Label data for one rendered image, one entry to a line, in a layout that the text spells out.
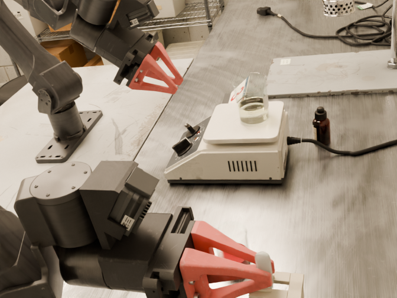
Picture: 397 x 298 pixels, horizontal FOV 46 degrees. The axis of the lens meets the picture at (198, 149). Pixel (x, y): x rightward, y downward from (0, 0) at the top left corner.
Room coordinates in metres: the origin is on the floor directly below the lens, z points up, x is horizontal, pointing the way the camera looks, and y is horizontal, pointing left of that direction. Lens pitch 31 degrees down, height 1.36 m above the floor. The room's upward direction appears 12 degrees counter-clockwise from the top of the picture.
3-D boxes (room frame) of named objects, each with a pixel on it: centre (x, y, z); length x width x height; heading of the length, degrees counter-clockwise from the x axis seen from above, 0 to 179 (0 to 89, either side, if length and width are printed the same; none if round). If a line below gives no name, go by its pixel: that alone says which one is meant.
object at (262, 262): (0.29, -0.03, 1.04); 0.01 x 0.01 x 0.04; 68
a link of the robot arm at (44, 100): (0.91, 0.25, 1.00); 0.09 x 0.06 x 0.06; 140
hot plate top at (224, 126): (0.67, -0.08, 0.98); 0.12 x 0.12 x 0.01; 70
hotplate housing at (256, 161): (0.68, -0.06, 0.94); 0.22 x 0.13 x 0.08; 70
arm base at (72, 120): (0.91, 0.26, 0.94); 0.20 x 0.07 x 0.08; 160
